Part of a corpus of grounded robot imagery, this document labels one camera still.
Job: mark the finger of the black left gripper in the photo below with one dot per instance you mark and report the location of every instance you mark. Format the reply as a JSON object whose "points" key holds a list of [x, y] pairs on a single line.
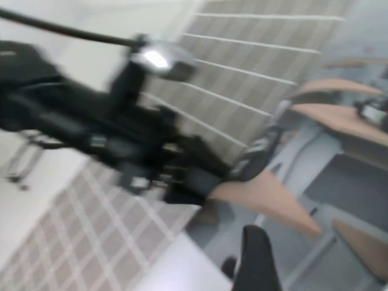
{"points": [[191, 191], [206, 157]]}

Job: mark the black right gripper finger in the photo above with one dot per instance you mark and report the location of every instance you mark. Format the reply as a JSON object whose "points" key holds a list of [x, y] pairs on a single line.
{"points": [[257, 263]]}

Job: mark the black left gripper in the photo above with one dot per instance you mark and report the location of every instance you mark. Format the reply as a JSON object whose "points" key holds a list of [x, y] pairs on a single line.
{"points": [[91, 121]]}

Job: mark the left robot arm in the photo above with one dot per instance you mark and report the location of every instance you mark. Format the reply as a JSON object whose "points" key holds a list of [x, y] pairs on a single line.
{"points": [[27, 69]]}

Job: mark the grey checked tablecloth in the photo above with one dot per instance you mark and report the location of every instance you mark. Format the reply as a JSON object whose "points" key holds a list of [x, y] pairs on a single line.
{"points": [[236, 60]]}

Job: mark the metal stand frame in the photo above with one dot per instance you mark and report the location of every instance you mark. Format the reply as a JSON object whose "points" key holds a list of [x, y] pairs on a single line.
{"points": [[24, 163]]}

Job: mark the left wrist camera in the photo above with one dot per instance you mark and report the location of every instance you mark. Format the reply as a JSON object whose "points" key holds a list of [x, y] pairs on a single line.
{"points": [[163, 59]]}

